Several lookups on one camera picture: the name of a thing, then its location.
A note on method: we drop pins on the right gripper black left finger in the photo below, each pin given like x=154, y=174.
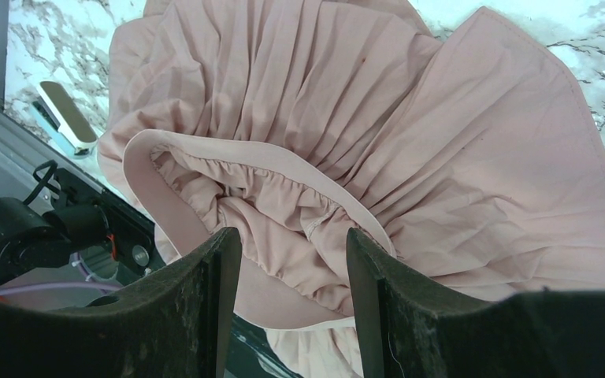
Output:
x=175, y=322

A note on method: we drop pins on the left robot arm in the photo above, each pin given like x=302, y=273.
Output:
x=29, y=240

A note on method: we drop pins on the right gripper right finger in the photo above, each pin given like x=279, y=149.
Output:
x=408, y=325

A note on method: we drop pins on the small white blue box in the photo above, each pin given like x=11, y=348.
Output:
x=57, y=114

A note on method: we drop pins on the pink skirt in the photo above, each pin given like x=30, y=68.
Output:
x=474, y=160

